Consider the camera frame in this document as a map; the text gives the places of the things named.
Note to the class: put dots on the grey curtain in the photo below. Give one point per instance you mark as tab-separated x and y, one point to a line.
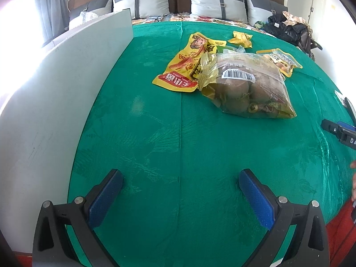
50	5

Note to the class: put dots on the grey two-tone pillow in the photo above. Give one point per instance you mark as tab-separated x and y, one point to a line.
141	2
214	2
94	8
262	9

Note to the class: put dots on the clear bag of brown balls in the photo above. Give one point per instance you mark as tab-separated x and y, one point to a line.
250	89

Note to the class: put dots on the green blanket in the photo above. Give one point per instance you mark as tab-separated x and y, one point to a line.
180	144

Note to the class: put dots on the white plastic bag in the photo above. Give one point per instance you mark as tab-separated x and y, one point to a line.
87	16

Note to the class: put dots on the yellow-bordered clear snack packet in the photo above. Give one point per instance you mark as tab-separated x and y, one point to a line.
281	59

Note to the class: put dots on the crumpled yellow snack packet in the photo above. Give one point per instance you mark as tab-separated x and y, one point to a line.
240	37

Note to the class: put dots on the large yellow red snack packet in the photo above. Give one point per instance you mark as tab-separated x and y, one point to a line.
183	61

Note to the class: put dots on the beige crumpled cloth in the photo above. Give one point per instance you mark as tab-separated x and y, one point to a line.
293	17

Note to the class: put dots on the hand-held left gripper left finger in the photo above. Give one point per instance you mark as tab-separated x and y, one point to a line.
107	197

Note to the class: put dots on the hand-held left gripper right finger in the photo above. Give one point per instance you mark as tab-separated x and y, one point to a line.
256	197

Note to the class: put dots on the white board panel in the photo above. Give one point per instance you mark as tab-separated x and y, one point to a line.
55	103

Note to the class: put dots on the green cloth item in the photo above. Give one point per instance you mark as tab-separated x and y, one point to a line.
260	25

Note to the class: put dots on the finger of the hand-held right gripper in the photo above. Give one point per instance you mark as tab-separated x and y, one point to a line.
331	126
349	104

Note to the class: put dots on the black bag pile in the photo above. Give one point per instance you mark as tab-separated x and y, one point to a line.
281	30

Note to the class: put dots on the red cloth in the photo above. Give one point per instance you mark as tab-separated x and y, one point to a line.
342	228

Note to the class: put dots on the floral bedsheet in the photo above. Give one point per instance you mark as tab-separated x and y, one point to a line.
200	19

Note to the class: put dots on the person's right hand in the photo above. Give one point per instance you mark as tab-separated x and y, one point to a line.
353	183

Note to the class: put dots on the brown handbag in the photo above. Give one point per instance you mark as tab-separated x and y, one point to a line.
306	40

